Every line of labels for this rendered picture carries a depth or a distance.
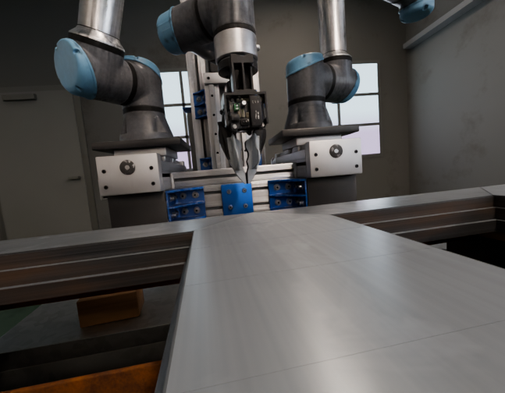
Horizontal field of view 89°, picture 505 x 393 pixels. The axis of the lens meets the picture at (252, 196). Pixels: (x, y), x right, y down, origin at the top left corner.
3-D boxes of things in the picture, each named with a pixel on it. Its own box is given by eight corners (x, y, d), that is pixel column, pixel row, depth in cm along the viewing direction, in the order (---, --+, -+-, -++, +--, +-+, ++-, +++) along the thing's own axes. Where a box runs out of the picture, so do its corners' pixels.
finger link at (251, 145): (251, 184, 45) (247, 130, 44) (246, 183, 51) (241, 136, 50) (268, 182, 45) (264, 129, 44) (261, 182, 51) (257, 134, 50)
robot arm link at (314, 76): (279, 104, 84) (276, 61, 82) (309, 107, 91) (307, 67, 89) (305, 93, 73) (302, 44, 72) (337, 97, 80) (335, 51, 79)
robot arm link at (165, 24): (193, 67, 59) (234, 53, 54) (154, 49, 49) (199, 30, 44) (190, 31, 59) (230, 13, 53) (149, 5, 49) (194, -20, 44)
